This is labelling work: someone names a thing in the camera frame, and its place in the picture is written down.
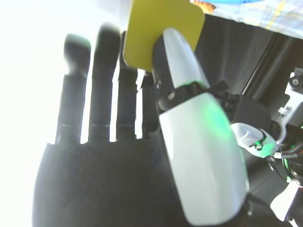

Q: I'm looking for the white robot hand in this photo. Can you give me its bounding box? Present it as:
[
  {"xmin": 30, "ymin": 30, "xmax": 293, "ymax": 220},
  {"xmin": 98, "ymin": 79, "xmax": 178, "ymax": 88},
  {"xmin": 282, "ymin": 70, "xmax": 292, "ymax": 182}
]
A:
[{"xmin": 32, "ymin": 22, "xmax": 250, "ymax": 227}]

